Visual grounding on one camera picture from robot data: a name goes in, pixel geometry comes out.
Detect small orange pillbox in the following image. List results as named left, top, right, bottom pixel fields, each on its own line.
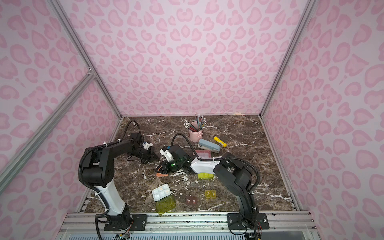
left=156, top=173, right=169, bottom=178

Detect pink red rectangular pillbox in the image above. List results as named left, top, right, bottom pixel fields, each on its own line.
left=196, top=150, right=211, bottom=158

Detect green pillbox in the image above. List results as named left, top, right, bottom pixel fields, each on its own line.
left=198, top=173, right=214, bottom=180
left=152, top=184, right=176, bottom=215

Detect green pillbox front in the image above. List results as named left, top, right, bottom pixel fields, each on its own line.
left=152, top=184, right=176, bottom=215

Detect small dark red pillbox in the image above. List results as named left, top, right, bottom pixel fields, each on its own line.
left=186, top=196, right=198, bottom=206

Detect small yellow pillbox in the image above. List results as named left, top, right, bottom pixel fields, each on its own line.
left=205, top=190, right=217, bottom=199

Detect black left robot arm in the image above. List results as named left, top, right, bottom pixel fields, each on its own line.
left=78, top=133, right=160, bottom=216

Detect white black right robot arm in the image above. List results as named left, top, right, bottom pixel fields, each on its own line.
left=156, top=145, right=261, bottom=230

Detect grey blue stapler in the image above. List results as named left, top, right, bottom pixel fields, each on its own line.
left=198, top=139, right=221, bottom=154

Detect pink pencil cup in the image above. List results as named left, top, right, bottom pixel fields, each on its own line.
left=189, top=121, right=203, bottom=143

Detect pencils in cup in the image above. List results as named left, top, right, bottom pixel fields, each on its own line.
left=184, top=114, right=207, bottom=133

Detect yellow glue stick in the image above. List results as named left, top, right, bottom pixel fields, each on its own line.
left=214, top=137, right=227, bottom=148

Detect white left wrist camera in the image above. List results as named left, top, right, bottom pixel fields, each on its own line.
left=142, top=142, right=153, bottom=151

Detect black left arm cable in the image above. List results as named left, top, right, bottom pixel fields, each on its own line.
left=77, top=120, right=142, bottom=240

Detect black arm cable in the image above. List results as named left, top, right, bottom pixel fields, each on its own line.
left=77, top=120, right=142, bottom=240
left=170, top=132, right=262, bottom=240

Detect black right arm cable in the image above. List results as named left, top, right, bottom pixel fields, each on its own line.
left=170, top=132, right=262, bottom=240

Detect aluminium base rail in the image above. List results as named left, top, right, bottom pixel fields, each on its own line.
left=55, top=211, right=319, bottom=240

